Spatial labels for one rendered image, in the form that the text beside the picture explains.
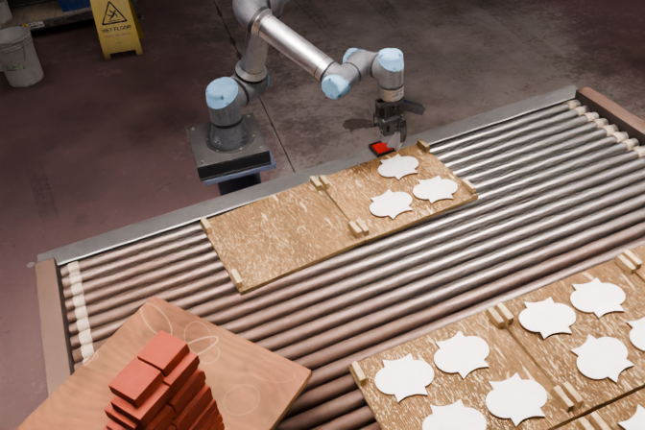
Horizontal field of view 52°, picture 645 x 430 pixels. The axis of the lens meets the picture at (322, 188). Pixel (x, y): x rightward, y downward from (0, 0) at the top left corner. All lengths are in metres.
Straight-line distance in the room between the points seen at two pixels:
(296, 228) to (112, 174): 2.27
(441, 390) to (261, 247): 0.71
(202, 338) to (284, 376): 0.24
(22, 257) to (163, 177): 0.89
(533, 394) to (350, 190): 0.90
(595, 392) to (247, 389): 0.81
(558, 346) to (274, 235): 0.87
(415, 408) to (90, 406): 0.74
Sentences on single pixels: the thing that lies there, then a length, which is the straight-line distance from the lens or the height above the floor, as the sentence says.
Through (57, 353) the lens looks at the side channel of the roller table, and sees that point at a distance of 1.91.
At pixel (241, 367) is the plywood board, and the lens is 1.60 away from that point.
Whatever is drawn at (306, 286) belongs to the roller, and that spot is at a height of 0.92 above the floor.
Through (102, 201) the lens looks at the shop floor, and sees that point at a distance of 3.98.
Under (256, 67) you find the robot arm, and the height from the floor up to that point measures 1.21.
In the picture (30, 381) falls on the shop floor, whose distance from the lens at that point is 3.20.
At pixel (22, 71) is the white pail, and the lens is 5.43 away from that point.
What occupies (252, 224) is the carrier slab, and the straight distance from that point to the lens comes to 2.10.
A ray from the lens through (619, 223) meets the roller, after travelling 2.18.
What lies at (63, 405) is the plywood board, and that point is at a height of 1.04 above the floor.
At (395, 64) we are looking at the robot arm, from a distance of 2.00.
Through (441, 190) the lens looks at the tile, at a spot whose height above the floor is 0.95.
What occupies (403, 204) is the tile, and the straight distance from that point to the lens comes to 2.10.
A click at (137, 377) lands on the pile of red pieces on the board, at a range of 1.27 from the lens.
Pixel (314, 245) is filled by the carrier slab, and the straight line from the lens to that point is 2.00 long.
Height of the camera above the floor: 2.31
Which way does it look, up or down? 38 degrees down
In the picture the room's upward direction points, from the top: 6 degrees counter-clockwise
